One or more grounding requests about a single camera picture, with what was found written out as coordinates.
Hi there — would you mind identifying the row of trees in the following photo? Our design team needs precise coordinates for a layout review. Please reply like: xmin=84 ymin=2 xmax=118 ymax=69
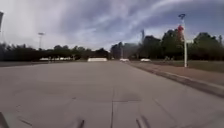
xmin=0 ymin=29 xmax=224 ymax=62

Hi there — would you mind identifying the low white wall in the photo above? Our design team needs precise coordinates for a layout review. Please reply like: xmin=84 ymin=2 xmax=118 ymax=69
xmin=87 ymin=57 xmax=109 ymax=63

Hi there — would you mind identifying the robot's own part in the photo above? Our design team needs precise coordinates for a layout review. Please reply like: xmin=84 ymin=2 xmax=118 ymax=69
xmin=77 ymin=119 xmax=86 ymax=128
xmin=135 ymin=115 xmax=151 ymax=128

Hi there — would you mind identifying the floodlight pole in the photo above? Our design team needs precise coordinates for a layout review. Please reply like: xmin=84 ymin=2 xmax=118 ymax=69
xmin=37 ymin=32 xmax=46 ymax=51

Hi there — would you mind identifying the grey concrete road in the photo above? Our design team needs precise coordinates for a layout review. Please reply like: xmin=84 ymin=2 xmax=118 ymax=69
xmin=0 ymin=60 xmax=224 ymax=128

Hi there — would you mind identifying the reddish paved sidewalk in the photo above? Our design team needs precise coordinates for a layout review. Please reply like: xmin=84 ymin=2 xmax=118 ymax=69
xmin=130 ymin=60 xmax=224 ymax=87

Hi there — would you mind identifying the white lamp pole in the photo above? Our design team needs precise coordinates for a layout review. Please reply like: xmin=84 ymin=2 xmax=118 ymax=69
xmin=177 ymin=13 xmax=189 ymax=69

